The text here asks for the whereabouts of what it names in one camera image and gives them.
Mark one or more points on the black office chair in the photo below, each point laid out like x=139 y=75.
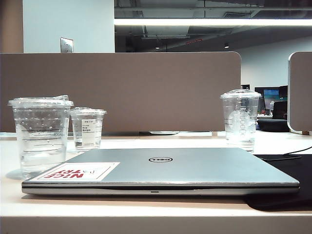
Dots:
x=280 y=110

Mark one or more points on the metal wall outlet plate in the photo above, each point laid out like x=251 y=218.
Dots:
x=66 y=44

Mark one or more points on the silver Dell laptop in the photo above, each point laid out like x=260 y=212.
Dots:
x=195 y=168

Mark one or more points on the clear flat-lid plastic cup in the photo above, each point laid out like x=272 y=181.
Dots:
x=41 y=136

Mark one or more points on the black round cushion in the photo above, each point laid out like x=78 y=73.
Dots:
x=273 y=124

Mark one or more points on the black laptop sleeve mat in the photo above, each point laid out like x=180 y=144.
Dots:
x=290 y=190

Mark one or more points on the wide brown desk partition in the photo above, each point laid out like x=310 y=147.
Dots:
x=158 y=90

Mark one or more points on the black ceiling spot lamp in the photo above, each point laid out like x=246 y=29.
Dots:
x=226 y=45

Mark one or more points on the brown partition with white edge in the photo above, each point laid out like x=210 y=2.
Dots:
x=301 y=92

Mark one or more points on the monitor with blue screen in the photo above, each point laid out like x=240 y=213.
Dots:
x=271 y=94

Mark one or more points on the clear dome-lid plastic cup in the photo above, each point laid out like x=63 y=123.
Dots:
x=241 y=119

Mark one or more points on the clear cup with white label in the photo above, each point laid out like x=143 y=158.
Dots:
x=87 y=131

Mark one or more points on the long white ceiling light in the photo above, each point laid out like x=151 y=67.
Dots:
x=207 y=22

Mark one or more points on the white red Nice Try sticker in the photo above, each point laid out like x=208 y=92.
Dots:
x=78 y=171

